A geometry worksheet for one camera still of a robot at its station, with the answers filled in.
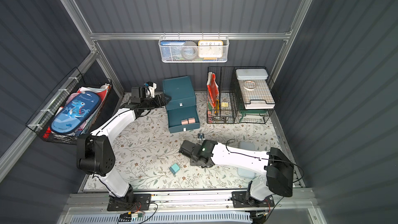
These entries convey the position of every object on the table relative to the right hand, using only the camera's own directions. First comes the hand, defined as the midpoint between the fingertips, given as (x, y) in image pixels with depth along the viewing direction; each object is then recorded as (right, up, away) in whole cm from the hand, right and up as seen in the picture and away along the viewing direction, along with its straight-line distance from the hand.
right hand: (199, 159), depth 78 cm
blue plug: (-13, -7, +5) cm, 16 cm away
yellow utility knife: (+12, +27, +33) cm, 44 cm away
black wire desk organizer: (+24, +34, +14) cm, 44 cm away
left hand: (-18, +31, +11) cm, 37 cm away
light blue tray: (+23, -9, +3) cm, 25 cm away
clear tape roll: (+32, +40, +19) cm, 55 cm away
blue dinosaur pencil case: (-52, +24, -13) cm, 59 cm away
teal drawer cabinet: (-11, +22, +19) cm, 31 cm away
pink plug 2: (-9, +17, +14) cm, 24 cm away
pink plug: (-5, +18, +16) cm, 25 cm away
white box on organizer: (+33, +48, +22) cm, 62 cm away
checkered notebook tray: (+35, +32, +11) cm, 49 cm away
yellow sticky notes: (+18, +28, +34) cm, 48 cm away
